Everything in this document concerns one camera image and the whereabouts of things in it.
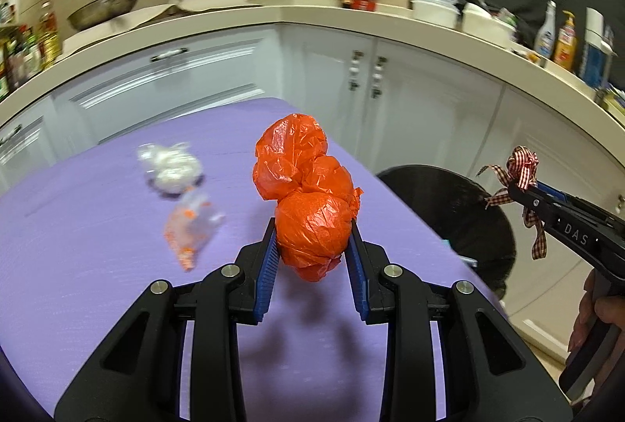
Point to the black trash bin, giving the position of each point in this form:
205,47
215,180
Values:
439,207

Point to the white spray bottle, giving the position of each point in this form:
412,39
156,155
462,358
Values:
546,33

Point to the cluster of condiment bottles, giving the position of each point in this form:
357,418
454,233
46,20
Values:
19,55

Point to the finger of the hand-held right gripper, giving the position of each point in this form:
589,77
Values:
571,202
530,207

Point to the red checked ribbon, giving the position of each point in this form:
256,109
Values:
522,163

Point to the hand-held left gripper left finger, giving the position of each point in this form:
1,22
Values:
266,268

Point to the orange plastic bag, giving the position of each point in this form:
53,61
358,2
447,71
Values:
312,217

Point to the purple tablecloth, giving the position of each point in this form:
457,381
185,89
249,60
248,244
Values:
97,256

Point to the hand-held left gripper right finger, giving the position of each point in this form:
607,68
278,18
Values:
356,278

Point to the crumpled clear plastic bag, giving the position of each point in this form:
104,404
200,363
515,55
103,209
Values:
171,168

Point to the orange pump bottle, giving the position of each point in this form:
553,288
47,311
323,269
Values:
566,46

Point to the clear bag orange print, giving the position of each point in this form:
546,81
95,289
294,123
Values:
190,226

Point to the blue and white carton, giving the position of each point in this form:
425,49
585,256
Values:
595,55

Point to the person's right hand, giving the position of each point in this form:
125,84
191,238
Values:
614,310

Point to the white lidded container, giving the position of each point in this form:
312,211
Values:
488,26
434,11

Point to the yellow cooking oil bottle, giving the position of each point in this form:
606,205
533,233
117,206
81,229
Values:
49,33

